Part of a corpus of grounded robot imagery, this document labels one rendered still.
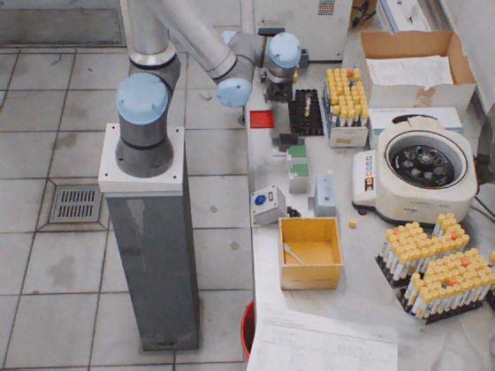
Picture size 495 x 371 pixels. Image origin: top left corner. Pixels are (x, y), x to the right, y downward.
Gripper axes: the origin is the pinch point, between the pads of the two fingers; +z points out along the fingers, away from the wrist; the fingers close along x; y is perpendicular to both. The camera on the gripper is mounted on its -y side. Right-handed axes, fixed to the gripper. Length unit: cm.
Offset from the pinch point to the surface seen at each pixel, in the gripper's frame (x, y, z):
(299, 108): 6.8, 5.7, -0.2
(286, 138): 2.3, 16.1, -6.0
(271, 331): -5, 67, -34
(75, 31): -93, -84, 142
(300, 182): 4.2, 30.7, -16.8
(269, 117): -1.8, 7.9, 0.9
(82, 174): -79, 1, 106
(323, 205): 8.3, 38.5, -27.9
